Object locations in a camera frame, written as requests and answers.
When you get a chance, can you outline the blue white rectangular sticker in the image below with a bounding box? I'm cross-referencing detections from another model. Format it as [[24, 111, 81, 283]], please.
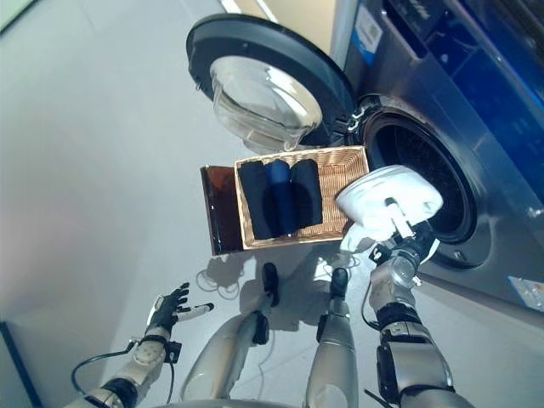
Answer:
[[352, 5, 384, 55]]

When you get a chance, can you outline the grey robot torso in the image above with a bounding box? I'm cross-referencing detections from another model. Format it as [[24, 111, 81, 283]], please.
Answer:
[[164, 396, 325, 408]]

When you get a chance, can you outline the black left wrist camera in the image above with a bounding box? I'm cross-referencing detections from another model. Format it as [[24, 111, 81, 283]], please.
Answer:
[[162, 339, 183, 366]]

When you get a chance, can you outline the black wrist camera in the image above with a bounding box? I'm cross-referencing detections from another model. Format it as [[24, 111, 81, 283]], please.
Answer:
[[369, 246, 391, 268], [162, 339, 183, 366]]

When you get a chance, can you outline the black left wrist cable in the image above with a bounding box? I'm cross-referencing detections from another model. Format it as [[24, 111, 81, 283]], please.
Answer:
[[69, 337, 178, 405]]

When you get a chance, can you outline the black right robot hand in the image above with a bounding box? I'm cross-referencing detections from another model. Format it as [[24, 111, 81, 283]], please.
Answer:
[[373, 196, 442, 263]]

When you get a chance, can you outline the brown translucent stool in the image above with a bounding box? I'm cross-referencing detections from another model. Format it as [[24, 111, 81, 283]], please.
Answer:
[[199, 164, 248, 258]]

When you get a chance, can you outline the rectangular wicker laundry basket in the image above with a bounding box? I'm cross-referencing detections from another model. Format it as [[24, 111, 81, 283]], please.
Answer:
[[233, 144, 371, 252]]

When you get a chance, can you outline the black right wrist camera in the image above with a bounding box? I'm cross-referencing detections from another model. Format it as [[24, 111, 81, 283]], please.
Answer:
[[369, 246, 391, 268]]

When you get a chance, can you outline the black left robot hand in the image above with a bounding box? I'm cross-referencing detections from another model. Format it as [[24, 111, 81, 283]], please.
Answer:
[[144, 281, 215, 337]]

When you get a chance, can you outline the blue white energy label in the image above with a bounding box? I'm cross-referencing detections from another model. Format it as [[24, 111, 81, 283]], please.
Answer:
[[507, 275, 544, 315]]

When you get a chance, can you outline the black garment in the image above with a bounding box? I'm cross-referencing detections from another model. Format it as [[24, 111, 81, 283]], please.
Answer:
[[236, 158, 278, 241], [288, 158, 326, 229]]

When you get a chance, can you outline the silver left robot leg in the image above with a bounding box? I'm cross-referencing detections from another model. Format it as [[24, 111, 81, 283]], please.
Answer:
[[179, 263, 282, 403]]

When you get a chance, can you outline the grey front-load washing machine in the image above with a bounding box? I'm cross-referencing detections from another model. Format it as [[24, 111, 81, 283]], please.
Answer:
[[331, 0, 544, 325]]

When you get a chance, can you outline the silver robot leg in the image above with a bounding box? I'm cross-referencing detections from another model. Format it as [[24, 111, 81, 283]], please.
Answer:
[[179, 263, 282, 403], [303, 267, 360, 408]]

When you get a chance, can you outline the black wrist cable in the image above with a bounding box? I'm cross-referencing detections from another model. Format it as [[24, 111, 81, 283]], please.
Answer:
[[69, 337, 178, 405], [360, 275, 384, 329]]

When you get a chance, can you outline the round black washer door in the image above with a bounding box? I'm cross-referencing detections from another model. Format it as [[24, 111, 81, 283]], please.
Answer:
[[184, 13, 357, 153]]

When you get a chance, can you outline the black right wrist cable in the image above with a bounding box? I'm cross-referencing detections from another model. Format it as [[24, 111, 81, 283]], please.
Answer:
[[360, 275, 384, 329]]

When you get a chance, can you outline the white garment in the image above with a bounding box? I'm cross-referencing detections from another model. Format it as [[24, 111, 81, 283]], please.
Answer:
[[335, 164, 445, 257]]

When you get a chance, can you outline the silver right robot leg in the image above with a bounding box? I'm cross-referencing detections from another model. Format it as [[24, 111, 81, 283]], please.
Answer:
[[303, 267, 360, 408]]

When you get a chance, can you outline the blue garment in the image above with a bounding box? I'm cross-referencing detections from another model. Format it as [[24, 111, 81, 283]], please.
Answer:
[[264, 160, 299, 237]]

